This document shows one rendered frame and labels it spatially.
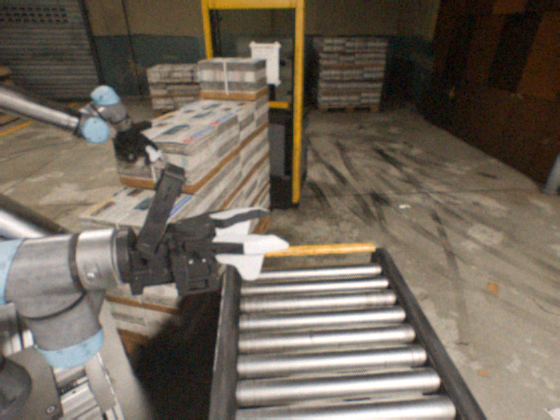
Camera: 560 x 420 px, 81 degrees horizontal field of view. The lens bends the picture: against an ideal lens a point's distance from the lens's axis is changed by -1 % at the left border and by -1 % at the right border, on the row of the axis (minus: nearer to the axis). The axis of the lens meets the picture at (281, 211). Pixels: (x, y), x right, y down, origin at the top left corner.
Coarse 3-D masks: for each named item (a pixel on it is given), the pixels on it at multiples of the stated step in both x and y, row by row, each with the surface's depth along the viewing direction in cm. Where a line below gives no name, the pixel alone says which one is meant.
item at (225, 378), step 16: (224, 288) 97; (240, 288) 99; (224, 304) 92; (224, 320) 87; (224, 336) 82; (224, 352) 78; (224, 368) 75; (224, 384) 71; (224, 400) 68; (224, 416) 65
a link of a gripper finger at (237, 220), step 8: (240, 208) 50; (248, 208) 50; (256, 208) 50; (216, 216) 48; (224, 216) 48; (232, 216) 48; (240, 216) 49; (248, 216) 49; (256, 216) 50; (264, 216) 51; (216, 224) 47; (224, 224) 47; (232, 224) 48; (240, 224) 50; (248, 224) 51; (224, 232) 49; (232, 232) 50; (240, 232) 51
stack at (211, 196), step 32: (256, 160) 226; (128, 192) 147; (224, 192) 178; (256, 192) 234; (96, 224) 129; (128, 224) 124; (256, 224) 244; (128, 288) 143; (160, 288) 138; (128, 320) 155; (160, 320) 149; (192, 320) 157; (128, 352) 168; (160, 352) 160; (192, 352) 161
